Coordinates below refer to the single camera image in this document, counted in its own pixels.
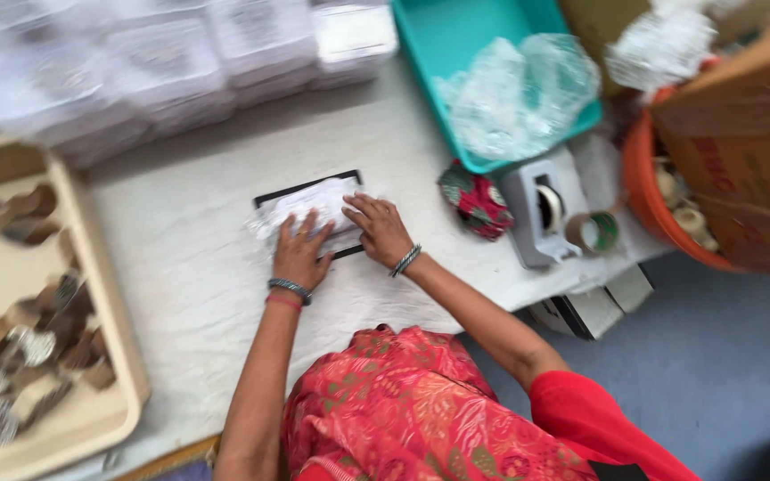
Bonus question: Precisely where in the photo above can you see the person's left hand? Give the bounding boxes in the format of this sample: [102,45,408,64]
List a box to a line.
[271,208,336,293]

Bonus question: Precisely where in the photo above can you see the heap of beige tape cores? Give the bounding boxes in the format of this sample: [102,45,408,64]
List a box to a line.
[652,155,721,253]

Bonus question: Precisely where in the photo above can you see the clear tape roll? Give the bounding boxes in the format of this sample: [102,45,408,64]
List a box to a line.
[535,183,565,233]

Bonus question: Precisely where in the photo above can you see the teal plastic tray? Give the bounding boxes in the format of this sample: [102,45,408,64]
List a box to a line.
[390,0,604,175]

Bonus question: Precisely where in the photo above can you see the white plastic packet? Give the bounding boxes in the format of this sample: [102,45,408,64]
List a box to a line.
[246,176,367,249]

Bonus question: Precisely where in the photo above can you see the grey tape dispenser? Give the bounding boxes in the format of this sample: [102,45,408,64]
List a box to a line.
[496,158,590,270]

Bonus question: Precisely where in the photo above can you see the red green floral pouch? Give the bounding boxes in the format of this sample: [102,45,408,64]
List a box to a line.
[437,159,516,242]

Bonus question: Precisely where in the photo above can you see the silver bangles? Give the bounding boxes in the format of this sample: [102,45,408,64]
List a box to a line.
[388,243,423,279]

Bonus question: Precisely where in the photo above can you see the black flat frame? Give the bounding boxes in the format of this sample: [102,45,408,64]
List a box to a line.
[253,169,366,261]

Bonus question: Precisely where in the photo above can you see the silver blue bangle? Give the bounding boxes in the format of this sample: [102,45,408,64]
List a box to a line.
[266,277,314,307]

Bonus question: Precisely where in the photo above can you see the red wrist thread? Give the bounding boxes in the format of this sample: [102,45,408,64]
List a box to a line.
[265,294,303,314]

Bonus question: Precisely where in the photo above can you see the plain brown cardboard carton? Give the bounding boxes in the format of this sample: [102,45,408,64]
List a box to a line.
[557,0,656,99]

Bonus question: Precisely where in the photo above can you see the red patterned garment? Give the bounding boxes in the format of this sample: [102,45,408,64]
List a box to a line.
[281,325,701,481]

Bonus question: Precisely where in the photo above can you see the brown tape roll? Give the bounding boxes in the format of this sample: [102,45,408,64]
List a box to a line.
[565,210,621,255]

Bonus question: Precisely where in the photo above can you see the crumpled white bubble wrap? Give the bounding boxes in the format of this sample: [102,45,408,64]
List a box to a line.
[604,0,721,94]

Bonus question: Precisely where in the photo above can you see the large brown cardboard box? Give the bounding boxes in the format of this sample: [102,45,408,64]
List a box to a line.
[649,12,770,283]

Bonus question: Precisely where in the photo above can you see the heap of brown silver pieces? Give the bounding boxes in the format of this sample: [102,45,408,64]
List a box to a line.
[0,183,119,448]

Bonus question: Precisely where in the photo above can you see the white black box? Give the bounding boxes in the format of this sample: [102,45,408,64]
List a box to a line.
[525,264,655,342]

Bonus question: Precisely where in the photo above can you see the orange plastic tub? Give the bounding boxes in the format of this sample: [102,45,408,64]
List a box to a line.
[621,57,740,273]

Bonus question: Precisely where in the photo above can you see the white table cloth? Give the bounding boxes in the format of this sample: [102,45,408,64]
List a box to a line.
[41,57,675,481]

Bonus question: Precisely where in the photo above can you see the person's right hand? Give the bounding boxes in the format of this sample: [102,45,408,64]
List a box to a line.
[341,192,417,271]

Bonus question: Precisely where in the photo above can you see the clear bubble wrap sheet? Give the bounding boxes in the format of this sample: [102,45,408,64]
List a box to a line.
[433,33,601,161]

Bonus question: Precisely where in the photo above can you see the stack of white wrapped packets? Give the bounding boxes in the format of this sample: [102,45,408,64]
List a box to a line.
[0,0,399,168]

